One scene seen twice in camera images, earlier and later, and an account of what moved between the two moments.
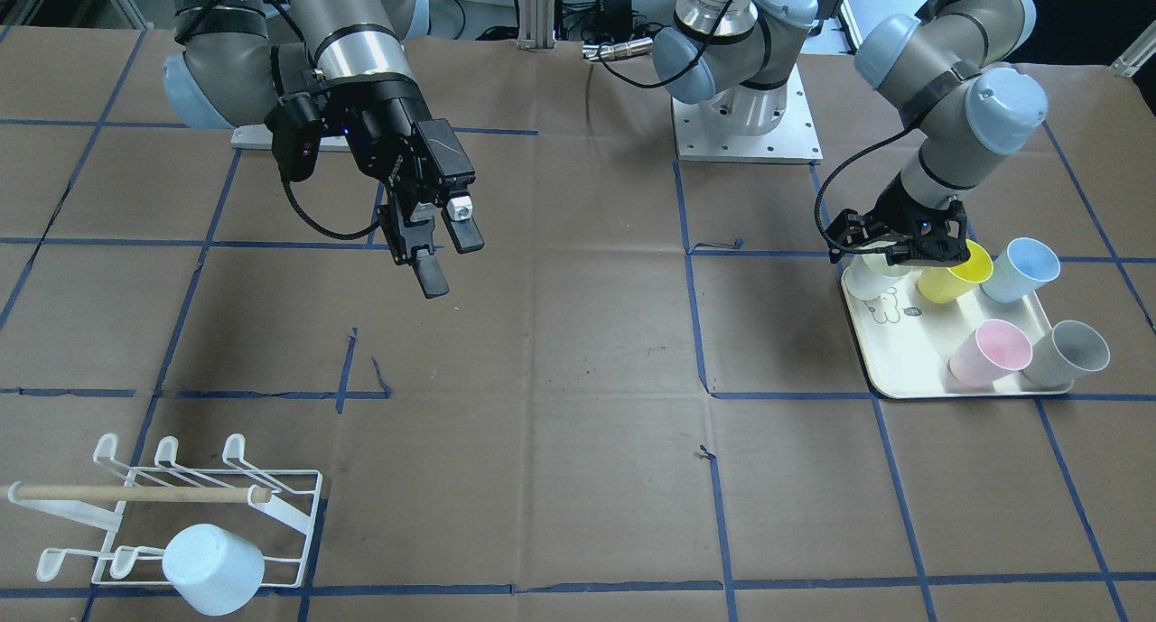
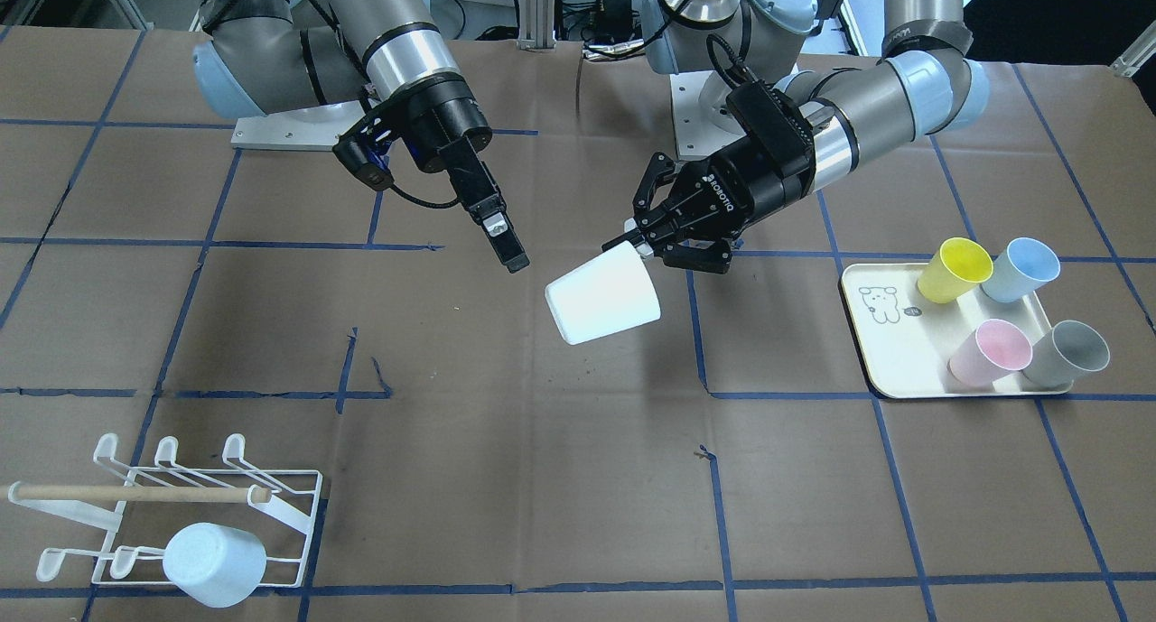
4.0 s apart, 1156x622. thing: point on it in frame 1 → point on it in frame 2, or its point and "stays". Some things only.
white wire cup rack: (275, 507) stays
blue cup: (1020, 269) stays
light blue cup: (216, 573) stays
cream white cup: (870, 275) → (612, 294)
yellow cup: (943, 284) stays
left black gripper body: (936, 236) → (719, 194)
